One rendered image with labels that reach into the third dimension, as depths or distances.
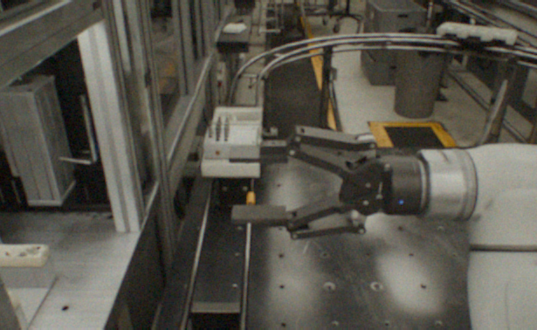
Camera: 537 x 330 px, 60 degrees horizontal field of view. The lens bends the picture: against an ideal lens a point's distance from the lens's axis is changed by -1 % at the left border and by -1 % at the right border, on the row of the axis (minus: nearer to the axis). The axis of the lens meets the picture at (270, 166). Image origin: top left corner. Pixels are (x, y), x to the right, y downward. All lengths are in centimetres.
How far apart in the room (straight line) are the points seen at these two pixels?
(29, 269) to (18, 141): 25
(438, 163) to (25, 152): 71
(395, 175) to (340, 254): 63
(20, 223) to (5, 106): 22
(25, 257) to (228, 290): 47
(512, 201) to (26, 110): 76
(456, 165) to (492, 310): 17
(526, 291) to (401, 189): 17
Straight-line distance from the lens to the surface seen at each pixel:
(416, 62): 355
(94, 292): 79
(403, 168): 57
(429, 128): 356
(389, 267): 116
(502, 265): 60
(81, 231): 92
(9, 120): 93
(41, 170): 95
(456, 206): 58
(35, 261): 78
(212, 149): 113
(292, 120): 352
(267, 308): 103
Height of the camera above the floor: 143
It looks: 29 degrees down
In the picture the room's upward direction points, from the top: straight up
